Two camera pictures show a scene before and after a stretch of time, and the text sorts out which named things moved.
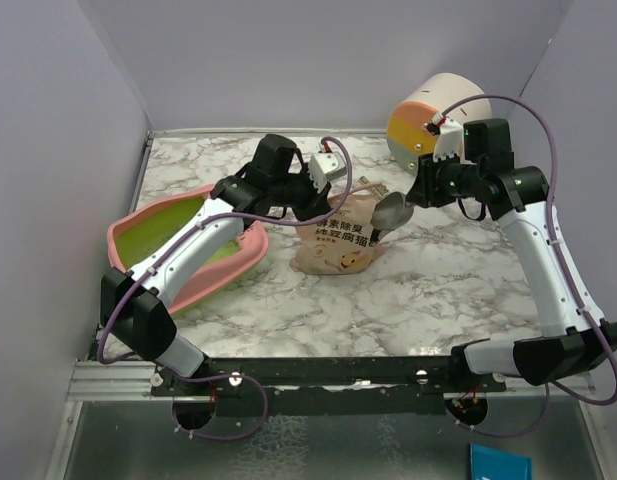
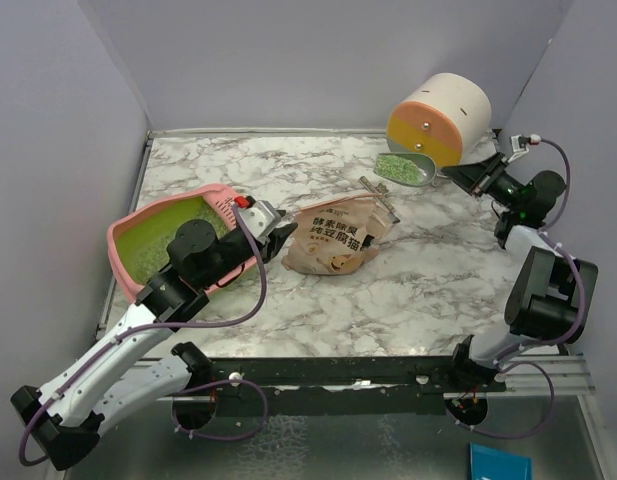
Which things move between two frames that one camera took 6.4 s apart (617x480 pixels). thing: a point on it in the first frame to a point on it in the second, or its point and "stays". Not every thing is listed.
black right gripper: x=425 y=192 to x=477 y=178
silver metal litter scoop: x=390 y=212 to x=408 y=168
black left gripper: x=317 y=203 to x=276 y=240
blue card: x=492 y=463 stays
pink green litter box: x=143 y=230 stays
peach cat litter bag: x=340 y=243 stays
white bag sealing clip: x=379 y=189 to x=385 y=205
